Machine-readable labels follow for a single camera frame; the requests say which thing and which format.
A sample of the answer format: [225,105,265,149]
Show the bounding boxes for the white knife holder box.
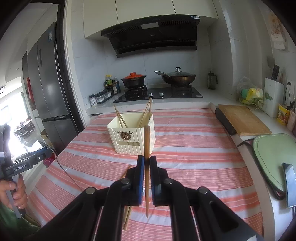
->
[263,77,285,118]

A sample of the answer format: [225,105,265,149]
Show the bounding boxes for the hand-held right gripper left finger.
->
[39,155,145,241]

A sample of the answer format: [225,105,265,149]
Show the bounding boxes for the person's left forearm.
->
[0,200,41,236]

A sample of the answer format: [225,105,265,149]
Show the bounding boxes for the row of spice jars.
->
[89,89,112,108]

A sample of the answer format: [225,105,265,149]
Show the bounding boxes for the kitchen knives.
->
[267,57,286,84]

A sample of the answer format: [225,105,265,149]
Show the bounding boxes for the person's left hand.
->
[0,174,28,210]

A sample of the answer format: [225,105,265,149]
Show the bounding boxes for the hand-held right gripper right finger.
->
[149,156,264,241]

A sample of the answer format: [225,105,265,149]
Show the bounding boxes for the white wall cabinet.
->
[83,0,219,39]

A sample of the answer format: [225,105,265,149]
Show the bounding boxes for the black rectangular block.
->
[215,107,238,135]

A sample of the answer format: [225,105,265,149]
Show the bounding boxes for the wooden cutting board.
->
[218,104,272,136]

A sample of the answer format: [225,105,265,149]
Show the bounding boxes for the thin black cable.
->
[52,148,83,192]

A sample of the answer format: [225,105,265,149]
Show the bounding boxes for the cream ribbed utensil holder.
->
[107,113,156,155]

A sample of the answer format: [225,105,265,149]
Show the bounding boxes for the grey refrigerator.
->
[22,22,82,154]

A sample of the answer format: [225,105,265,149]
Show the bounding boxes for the dark glass pitcher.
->
[207,71,218,90]

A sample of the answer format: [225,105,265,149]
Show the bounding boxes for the black range hood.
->
[101,15,201,58]

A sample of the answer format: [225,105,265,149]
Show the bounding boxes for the plastic bag of vegetables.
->
[237,76,264,105]

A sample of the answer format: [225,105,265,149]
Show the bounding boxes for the black gas stove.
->
[112,84,204,104]

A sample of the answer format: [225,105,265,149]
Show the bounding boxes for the cardboard box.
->
[40,129,56,149]

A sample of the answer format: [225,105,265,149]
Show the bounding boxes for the wall calendar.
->
[266,11,288,49]

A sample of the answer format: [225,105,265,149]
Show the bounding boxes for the yellow printed cup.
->
[277,103,291,126]

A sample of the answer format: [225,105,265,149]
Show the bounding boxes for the black clay pot red lid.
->
[120,72,147,89]

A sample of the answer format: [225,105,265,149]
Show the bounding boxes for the yellow cap sauce bottle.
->
[104,74,114,95]

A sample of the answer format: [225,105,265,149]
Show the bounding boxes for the dark wok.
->
[154,67,197,87]

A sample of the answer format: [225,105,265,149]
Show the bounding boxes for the dark soy sauce bottle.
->
[112,77,121,94]

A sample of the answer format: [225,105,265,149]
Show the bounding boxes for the pink striped tablecloth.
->
[27,108,264,241]

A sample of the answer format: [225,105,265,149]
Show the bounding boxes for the glass wok lid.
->
[165,67,197,78]

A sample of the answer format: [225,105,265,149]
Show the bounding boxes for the green cutting board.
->
[252,133,296,193]

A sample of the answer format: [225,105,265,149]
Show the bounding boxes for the red hanging item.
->
[26,77,35,111]

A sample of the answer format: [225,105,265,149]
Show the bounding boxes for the dining table and chairs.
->
[13,115,36,140]

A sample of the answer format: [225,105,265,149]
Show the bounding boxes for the black smartphone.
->
[282,163,296,208]

